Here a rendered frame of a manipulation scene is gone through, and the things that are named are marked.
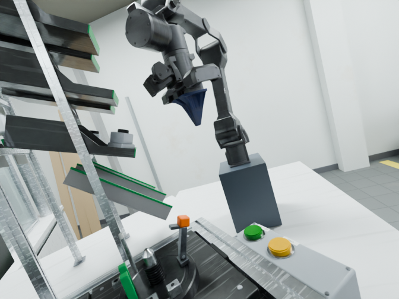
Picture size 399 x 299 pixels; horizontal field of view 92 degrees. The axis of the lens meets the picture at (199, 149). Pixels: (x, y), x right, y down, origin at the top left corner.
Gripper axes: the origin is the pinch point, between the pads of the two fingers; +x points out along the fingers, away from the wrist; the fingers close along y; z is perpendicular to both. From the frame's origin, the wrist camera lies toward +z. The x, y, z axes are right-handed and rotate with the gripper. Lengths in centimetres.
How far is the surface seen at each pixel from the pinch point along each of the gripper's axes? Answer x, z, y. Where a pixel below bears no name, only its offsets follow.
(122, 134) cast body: -0.1, 13.9, -17.2
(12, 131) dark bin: -7.9, 35.3, -18.9
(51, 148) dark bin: -2.0, 29.8, -18.0
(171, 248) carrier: 28.4, 14.1, -4.3
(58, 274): 39, 48, -46
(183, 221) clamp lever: 18.8, 12.0, 6.0
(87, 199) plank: 64, 61, -293
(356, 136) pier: 83, -256, -89
